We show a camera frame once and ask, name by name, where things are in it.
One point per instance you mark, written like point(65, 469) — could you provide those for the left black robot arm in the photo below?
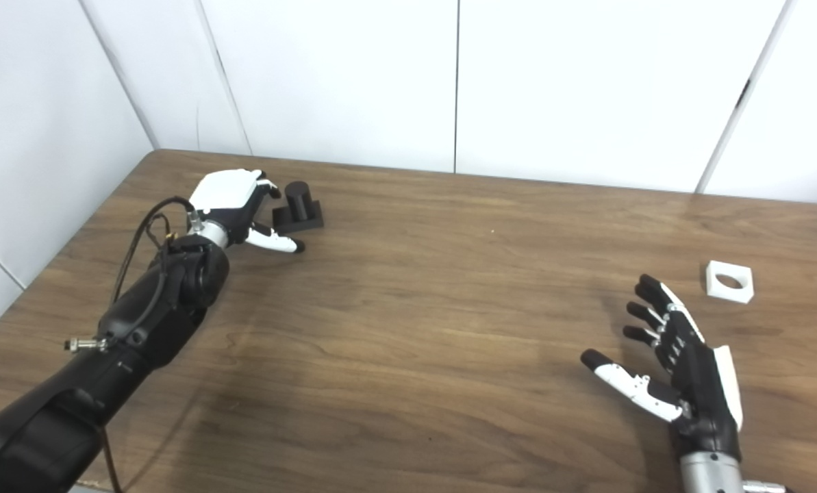
point(107, 370)

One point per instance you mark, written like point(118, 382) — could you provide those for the black peg with square base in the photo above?
point(298, 209)

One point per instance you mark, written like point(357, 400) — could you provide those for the white square piece with hole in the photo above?
point(723, 291)

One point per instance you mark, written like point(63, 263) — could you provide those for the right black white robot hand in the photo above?
point(702, 383)

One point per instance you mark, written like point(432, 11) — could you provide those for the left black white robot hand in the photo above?
point(227, 192)

